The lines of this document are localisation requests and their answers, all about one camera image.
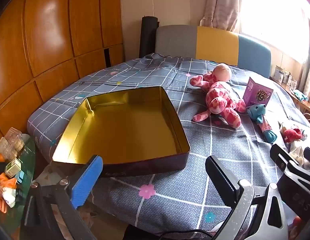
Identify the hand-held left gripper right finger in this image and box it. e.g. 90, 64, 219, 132
205, 155, 289, 240

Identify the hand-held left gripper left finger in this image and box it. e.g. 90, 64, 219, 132
20, 154, 104, 240

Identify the small red white plush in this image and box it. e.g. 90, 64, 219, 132
280, 122, 308, 143

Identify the teal elephant plush toy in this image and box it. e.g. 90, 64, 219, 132
246, 104, 278, 144

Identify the gold tin box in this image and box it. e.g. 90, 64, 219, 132
51, 86, 191, 178

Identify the white plastic packet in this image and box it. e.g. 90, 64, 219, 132
290, 142, 306, 161

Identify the grey checked quilt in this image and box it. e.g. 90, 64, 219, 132
27, 52, 310, 240

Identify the wooden desk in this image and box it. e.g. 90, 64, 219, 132
270, 76, 310, 120

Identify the glass side table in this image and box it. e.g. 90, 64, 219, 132
0, 134, 37, 240

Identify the purple cardboard box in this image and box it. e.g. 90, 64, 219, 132
242, 77, 274, 105

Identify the small green white box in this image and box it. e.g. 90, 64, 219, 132
5, 158, 22, 177

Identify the clear plastic box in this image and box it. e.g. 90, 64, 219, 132
285, 71, 298, 88

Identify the orange packet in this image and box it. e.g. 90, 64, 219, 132
0, 174, 17, 190

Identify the pink spotted plush toy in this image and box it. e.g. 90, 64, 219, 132
190, 63, 246, 129

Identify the beige curtain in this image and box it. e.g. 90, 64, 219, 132
296, 25, 310, 93
200, 0, 241, 32

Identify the clear plastic bag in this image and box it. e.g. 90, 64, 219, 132
0, 127, 25, 155

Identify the grey yellow blue headboard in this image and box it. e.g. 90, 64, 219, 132
155, 25, 271, 79

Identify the bright window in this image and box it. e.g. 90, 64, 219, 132
238, 0, 310, 63

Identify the wooden wardrobe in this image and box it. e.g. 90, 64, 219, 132
0, 0, 125, 137

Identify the black rolled mat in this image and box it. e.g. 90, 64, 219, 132
139, 16, 159, 58

